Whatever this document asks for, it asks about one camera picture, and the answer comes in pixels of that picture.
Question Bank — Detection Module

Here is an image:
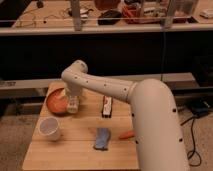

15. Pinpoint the black red candy bar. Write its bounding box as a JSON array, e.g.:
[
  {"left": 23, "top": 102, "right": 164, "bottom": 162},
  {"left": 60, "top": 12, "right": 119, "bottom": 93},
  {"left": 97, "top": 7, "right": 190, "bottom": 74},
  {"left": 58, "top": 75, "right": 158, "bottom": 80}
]
[{"left": 102, "top": 96, "right": 113, "bottom": 118}]

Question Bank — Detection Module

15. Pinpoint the orange ceramic bowl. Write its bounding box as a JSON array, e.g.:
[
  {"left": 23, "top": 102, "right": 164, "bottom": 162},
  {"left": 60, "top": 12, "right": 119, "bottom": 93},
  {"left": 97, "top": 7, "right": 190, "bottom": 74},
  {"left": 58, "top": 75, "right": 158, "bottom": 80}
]
[{"left": 46, "top": 88, "right": 68, "bottom": 115}]

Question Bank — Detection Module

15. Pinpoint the white bottle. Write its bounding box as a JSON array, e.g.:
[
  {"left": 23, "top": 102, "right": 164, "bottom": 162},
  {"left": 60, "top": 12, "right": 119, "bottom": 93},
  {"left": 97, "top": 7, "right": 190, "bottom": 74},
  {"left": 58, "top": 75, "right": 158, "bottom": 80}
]
[{"left": 67, "top": 96, "right": 79, "bottom": 114}]

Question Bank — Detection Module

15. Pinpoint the black bag on bench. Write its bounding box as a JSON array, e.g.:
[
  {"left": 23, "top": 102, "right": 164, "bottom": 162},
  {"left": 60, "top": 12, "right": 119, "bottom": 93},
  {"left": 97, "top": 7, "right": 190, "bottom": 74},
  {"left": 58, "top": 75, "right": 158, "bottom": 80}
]
[{"left": 97, "top": 10, "right": 121, "bottom": 25}]

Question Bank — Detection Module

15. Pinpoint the black floor cable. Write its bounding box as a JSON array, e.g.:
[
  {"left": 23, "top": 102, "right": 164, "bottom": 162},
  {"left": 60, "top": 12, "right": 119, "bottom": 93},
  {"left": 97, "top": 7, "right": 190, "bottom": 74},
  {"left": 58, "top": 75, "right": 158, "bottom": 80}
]
[{"left": 179, "top": 114, "right": 203, "bottom": 168}]

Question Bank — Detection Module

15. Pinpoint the blue sponge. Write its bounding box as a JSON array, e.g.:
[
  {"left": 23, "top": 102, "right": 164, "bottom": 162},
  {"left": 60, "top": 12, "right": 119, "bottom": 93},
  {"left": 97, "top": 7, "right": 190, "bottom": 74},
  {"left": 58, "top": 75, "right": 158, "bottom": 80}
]
[{"left": 93, "top": 128, "right": 111, "bottom": 151}]

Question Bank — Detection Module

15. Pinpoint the grey metal post right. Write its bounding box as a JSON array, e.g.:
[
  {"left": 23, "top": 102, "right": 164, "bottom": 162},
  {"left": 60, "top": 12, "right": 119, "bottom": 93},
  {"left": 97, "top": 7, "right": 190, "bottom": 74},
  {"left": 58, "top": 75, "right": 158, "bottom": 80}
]
[{"left": 164, "top": 0, "right": 176, "bottom": 28}]

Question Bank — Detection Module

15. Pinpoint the orange tool on bench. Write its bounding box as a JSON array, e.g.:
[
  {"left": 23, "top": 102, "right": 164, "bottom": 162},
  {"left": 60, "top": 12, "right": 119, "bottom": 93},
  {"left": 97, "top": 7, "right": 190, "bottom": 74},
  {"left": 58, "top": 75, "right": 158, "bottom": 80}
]
[{"left": 122, "top": 4, "right": 144, "bottom": 24}]

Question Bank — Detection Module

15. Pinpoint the grey metal post left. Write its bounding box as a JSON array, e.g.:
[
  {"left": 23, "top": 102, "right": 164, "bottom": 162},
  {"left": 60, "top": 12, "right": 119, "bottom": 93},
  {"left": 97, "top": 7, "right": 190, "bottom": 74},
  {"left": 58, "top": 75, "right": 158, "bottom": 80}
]
[{"left": 70, "top": 0, "right": 82, "bottom": 31}]

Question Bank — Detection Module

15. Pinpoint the white cup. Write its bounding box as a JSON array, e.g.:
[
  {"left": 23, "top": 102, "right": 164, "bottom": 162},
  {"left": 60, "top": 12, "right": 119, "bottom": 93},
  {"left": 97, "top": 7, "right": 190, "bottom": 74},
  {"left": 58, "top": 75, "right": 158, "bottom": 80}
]
[{"left": 38, "top": 117, "right": 61, "bottom": 141}]

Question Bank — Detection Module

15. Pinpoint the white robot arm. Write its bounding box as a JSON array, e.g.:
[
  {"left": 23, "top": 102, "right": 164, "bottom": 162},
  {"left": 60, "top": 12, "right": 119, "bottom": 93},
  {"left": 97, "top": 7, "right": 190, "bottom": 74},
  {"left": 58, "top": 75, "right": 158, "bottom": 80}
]
[{"left": 61, "top": 60, "right": 190, "bottom": 171}]

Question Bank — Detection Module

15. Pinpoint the grey metal post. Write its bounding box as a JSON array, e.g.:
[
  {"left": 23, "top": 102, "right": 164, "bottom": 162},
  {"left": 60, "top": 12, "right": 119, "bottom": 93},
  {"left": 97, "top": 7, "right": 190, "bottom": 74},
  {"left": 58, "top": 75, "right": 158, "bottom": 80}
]
[
  {"left": 70, "top": 0, "right": 82, "bottom": 31},
  {"left": 164, "top": 0, "right": 176, "bottom": 28}
]

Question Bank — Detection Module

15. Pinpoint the orange carrot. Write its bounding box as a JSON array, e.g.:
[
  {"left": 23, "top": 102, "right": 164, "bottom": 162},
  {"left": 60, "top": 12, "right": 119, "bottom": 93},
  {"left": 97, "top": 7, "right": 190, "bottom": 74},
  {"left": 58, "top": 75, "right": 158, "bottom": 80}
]
[{"left": 119, "top": 130, "right": 135, "bottom": 140}]

